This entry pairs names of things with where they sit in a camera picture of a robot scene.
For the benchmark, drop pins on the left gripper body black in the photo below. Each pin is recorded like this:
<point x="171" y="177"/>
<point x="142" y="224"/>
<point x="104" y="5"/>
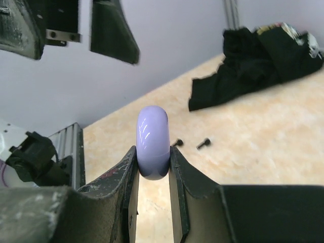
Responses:
<point x="56" y="23"/>

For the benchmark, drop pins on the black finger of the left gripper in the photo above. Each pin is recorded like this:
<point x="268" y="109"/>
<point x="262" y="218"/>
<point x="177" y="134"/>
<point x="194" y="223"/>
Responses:
<point x="110" y="33"/>
<point x="23" y="27"/>

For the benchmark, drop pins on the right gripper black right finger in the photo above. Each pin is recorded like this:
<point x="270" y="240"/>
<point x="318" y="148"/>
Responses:
<point x="205" y="211"/>

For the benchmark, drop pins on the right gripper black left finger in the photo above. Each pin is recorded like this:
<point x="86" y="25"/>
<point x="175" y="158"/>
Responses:
<point x="104" y="210"/>

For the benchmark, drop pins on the purple round charging case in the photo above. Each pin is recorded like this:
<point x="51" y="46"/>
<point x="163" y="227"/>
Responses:
<point x="153" y="142"/>

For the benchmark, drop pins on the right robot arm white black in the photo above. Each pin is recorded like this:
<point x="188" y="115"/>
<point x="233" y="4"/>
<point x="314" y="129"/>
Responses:
<point x="36" y="162"/>

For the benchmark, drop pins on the black printed cloth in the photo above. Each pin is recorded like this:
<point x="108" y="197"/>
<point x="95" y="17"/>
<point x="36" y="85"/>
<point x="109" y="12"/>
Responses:
<point x="256" y="60"/>

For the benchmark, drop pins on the aluminium rail front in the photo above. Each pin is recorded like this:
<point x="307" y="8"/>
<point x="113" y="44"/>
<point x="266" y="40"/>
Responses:
<point x="68" y="146"/>

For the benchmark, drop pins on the left aluminium frame post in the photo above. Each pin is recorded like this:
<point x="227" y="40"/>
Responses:
<point x="231" y="13"/>

